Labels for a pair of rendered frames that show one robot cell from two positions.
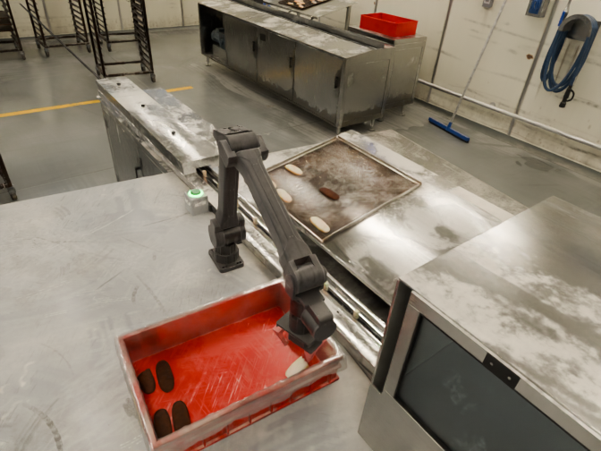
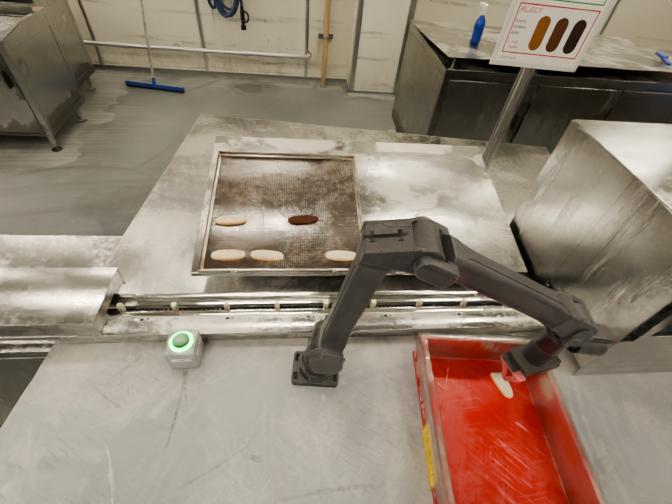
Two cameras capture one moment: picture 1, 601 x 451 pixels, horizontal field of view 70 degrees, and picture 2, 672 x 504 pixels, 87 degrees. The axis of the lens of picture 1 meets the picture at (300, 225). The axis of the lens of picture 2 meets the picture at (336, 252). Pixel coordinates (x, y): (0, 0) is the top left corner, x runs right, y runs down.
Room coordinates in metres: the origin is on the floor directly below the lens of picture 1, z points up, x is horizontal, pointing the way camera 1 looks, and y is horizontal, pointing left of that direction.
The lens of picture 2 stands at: (0.92, 0.59, 1.71)
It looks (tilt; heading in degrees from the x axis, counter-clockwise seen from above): 47 degrees down; 299
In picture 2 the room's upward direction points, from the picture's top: 7 degrees clockwise
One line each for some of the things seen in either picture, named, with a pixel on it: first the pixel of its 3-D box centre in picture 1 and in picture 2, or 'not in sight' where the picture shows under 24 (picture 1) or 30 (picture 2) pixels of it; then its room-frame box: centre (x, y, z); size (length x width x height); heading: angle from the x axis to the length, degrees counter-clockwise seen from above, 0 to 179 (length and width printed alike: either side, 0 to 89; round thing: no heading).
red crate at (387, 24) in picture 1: (387, 24); not in sight; (5.02, -0.77, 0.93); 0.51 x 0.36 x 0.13; 43
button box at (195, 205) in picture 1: (197, 205); (186, 351); (1.42, 0.41, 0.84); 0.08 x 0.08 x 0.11; 39
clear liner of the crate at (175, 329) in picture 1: (230, 358); (499, 440); (0.69, 0.15, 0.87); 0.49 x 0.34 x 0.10; 124
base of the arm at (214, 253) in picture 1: (225, 250); (316, 363); (1.13, 0.24, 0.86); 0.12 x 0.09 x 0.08; 33
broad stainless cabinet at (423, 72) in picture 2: not in sight; (522, 108); (1.18, -2.71, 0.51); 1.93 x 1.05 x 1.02; 39
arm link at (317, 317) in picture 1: (314, 302); (580, 330); (0.67, -0.04, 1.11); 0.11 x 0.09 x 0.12; 32
